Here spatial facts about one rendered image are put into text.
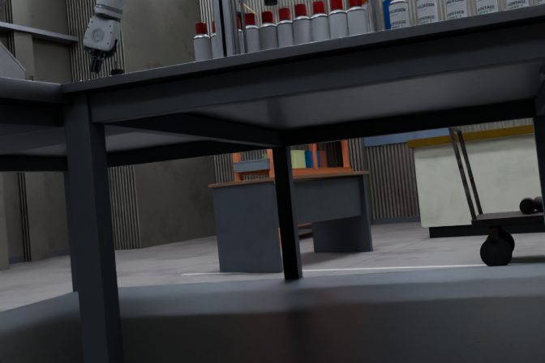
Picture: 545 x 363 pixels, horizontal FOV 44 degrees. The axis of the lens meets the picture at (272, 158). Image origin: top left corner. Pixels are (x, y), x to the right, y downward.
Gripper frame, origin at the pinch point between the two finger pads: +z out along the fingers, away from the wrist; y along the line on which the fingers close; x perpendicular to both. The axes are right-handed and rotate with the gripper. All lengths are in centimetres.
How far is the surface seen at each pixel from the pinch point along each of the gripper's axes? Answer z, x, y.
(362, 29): -28, -3, 80
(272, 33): -22, -2, 55
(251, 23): -23, -3, 48
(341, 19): -29, -3, 74
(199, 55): -10.6, -3.5, 35.2
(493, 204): 29, 465, 131
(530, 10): -27, -66, 121
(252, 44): -17, -4, 51
